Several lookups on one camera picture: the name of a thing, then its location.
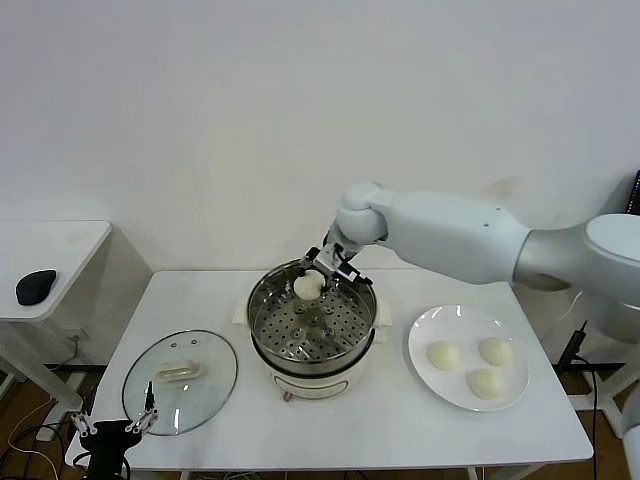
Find glass lid with cream handle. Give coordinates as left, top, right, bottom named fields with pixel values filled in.
left=121, top=328, right=240, bottom=437

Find black computer mouse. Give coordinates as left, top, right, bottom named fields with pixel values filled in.
left=16, top=270, right=58, bottom=307

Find white steamed baozi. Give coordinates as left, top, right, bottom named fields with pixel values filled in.
left=478, top=337, right=515, bottom=366
left=426, top=341, right=461, bottom=372
left=466, top=368, right=504, bottom=401
left=293, top=269, right=327, bottom=301

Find black floor cable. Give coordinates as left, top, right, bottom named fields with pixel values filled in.
left=7, top=419, right=84, bottom=480

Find white side table with laptop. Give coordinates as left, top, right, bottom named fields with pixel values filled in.
left=597, top=369, right=626, bottom=426

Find black laptop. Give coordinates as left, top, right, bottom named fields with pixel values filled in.
left=624, top=169, right=640, bottom=216

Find white round plate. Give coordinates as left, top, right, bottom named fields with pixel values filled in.
left=407, top=305, right=531, bottom=412

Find white side table with mouse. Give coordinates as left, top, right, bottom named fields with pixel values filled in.
left=0, top=221, right=114, bottom=419

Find cream electric cooker pot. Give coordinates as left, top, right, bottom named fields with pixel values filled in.
left=232, top=294, right=394, bottom=404

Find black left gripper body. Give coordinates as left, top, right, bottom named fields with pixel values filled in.
left=79, top=421, right=141, bottom=480

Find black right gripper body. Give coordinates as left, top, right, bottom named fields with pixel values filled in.
left=319, top=238, right=357, bottom=266

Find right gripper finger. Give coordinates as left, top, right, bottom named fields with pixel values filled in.
left=301, top=245, right=335, bottom=275
left=322, top=257, right=375, bottom=294

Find stainless steel steamer basket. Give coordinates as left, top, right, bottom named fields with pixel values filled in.
left=246, top=257, right=379, bottom=369

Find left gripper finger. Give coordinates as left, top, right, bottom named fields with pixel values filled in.
left=68, top=410, right=96, bottom=437
left=124, top=381, right=160, bottom=435

